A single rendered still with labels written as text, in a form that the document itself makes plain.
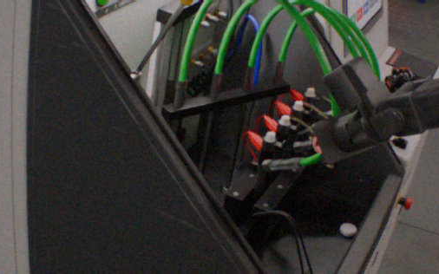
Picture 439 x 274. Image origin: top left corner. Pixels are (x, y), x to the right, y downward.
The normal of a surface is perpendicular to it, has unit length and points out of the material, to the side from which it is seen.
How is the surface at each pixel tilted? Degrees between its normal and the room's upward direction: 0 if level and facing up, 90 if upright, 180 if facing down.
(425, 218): 0
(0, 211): 90
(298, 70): 90
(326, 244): 0
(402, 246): 0
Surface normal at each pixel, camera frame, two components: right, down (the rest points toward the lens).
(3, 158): -0.43, 0.41
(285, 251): 0.15, -0.84
